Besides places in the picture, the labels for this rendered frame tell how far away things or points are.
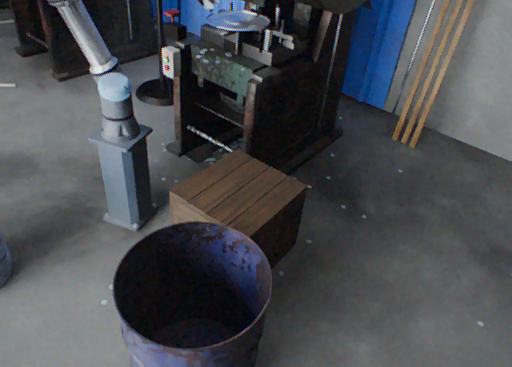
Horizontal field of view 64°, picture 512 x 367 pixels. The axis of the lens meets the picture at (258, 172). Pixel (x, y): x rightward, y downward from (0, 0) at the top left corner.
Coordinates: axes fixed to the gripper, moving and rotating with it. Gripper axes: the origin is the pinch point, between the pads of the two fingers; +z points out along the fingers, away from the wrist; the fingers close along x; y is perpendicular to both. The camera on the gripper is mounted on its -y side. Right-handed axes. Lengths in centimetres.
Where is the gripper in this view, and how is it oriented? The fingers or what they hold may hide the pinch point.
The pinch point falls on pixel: (209, 8)
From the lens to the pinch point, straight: 186.9
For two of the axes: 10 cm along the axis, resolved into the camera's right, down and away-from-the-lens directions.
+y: 8.1, 4.0, -4.2
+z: 1.7, 5.3, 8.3
